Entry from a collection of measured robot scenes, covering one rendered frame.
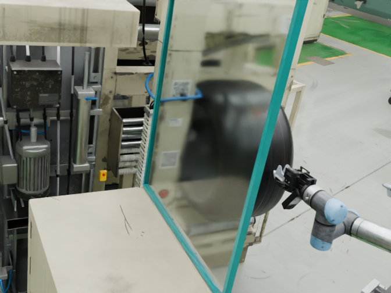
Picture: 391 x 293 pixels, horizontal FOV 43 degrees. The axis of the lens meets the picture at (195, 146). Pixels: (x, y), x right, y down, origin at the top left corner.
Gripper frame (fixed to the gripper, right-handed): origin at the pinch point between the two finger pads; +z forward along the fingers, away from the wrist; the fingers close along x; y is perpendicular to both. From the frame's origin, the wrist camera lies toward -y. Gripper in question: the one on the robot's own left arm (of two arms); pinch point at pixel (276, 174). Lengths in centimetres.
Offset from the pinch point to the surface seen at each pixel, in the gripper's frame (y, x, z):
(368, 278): -119, -144, 53
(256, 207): -16.8, 2.5, 4.3
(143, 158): -2, 44, 27
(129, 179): -41, 26, 84
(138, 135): -8, 31, 64
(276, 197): -11.8, -4.3, 2.3
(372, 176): -108, -258, 166
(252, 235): -38.7, -7.2, 15.8
